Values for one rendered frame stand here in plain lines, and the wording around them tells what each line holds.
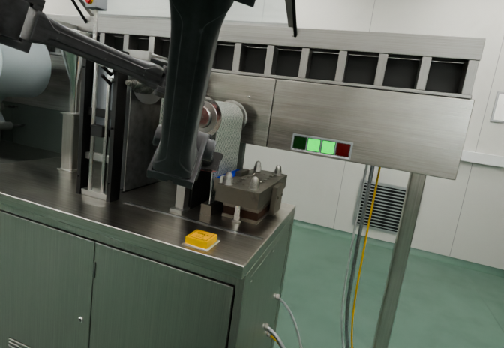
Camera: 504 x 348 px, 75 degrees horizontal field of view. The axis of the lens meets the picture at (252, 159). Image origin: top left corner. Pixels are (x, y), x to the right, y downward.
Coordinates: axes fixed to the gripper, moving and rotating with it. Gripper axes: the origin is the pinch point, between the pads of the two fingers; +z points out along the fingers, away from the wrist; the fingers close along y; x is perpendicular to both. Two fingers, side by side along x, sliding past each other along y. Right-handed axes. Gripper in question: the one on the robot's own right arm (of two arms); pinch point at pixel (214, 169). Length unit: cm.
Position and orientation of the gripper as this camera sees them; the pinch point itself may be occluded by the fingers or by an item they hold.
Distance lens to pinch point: 121.4
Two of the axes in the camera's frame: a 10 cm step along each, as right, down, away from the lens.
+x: 2.8, -9.0, 3.3
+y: 9.3, 1.8, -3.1
